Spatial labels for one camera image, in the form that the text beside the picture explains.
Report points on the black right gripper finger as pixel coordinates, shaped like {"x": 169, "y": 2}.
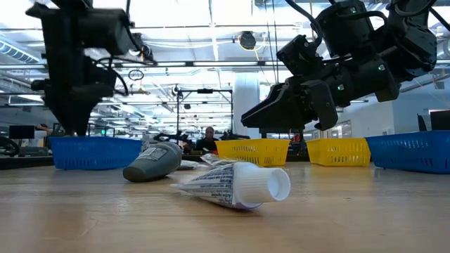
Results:
{"x": 281, "y": 112}

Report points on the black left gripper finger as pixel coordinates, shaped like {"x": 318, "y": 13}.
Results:
{"x": 75, "y": 116}

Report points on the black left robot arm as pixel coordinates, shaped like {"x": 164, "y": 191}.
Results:
{"x": 52, "y": 28}

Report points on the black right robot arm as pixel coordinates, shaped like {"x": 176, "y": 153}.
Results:
{"x": 408, "y": 38}

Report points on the person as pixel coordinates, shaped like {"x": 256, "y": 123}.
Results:
{"x": 43, "y": 129}
{"x": 208, "y": 140}

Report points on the blue plastic basket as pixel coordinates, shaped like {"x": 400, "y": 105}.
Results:
{"x": 95, "y": 152}
{"x": 411, "y": 151}

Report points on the yellow plastic basket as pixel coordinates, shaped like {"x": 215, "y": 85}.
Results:
{"x": 253, "y": 151}
{"x": 337, "y": 151}

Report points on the black monitor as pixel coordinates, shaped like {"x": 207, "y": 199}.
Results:
{"x": 440, "y": 120}
{"x": 22, "y": 131}

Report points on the white toothpaste tube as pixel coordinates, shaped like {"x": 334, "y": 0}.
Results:
{"x": 239, "y": 184}

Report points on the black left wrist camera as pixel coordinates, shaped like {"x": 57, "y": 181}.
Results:
{"x": 105, "y": 31}

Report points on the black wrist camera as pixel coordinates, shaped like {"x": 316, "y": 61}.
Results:
{"x": 300, "y": 54}
{"x": 105, "y": 31}

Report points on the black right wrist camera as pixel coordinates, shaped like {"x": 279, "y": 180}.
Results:
{"x": 300, "y": 54}

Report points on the black background robot frame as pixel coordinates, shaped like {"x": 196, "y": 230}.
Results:
{"x": 205, "y": 90}

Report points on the black overhead camera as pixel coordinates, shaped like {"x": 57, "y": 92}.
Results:
{"x": 247, "y": 40}

